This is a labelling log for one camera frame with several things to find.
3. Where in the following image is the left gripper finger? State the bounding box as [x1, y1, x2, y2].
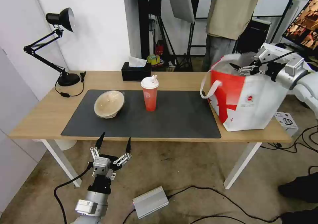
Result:
[112, 137, 133, 171]
[90, 132, 105, 161]

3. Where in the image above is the white and red takeout bag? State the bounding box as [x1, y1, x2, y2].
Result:
[200, 54, 290, 132]

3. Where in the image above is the white round bin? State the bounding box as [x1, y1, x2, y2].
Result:
[54, 139, 76, 151]

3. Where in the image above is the black equipment case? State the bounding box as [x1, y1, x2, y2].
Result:
[236, 19, 271, 53]

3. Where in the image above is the beige paper bowl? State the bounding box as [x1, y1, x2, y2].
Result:
[93, 90, 125, 119]

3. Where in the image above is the white table leg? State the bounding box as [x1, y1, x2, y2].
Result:
[223, 142, 263, 190]
[39, 139, 82, 188]

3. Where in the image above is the silver power supply box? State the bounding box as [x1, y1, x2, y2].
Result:
[132, 186, 169, 219]

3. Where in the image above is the black desk mat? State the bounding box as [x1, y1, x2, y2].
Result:
[61, 89, 222, 139]

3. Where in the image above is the red cup with white lid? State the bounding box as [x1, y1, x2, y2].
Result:
[140, 76, 159, 112]

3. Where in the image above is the white printed cardboard box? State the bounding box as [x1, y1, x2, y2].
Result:
[274, 111, 299, 137]

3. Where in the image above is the computer monitor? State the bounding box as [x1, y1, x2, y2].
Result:
[282, 0, 318, 52]

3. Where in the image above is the black light stand pole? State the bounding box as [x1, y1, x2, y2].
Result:
[270, 0, 298, 43]

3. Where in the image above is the person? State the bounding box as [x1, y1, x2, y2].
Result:
[202, 0, 274, 72]

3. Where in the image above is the black tripod stand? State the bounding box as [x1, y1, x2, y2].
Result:
[149, 15, 207, 72]

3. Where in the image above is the black desk lamp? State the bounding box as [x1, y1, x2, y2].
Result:
[24, 7, 80, 86]

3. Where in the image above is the black tissue box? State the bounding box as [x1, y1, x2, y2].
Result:
[121, 62, 152, 81]

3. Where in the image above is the white tissue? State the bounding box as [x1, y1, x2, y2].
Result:
[128, 56, 147, 68]

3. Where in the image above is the white photo reflector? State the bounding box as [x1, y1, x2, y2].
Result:
[166, 0, 196, 24]

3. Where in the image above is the black pillar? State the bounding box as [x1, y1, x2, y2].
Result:
[137, 0, 162, 58]

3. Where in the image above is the person's black shoe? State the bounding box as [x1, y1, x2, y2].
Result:
[278, 175, 318, 204]
[281, 210, 318, 224]

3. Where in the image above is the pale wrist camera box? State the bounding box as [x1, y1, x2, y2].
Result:
[258, 49, 274, 63]
[92, 157, 111, 177]

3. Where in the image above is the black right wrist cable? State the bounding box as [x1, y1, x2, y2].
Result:
[262, 50, 298, 65]

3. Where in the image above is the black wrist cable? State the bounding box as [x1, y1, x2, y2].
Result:
[262, 50, 298, 65]
[54, 161, 95, 224]

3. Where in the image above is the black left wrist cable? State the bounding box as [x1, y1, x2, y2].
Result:
[54, 161, 95, 224]

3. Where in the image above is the black lamp cable with switch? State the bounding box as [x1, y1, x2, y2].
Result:
[54, 71, 87, 98]

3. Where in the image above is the black floor cable bundle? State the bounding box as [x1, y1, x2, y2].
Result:
[261, 126, 318, 156]

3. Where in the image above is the black floor power cable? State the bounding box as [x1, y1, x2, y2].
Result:
[168, 185, 283, 223]

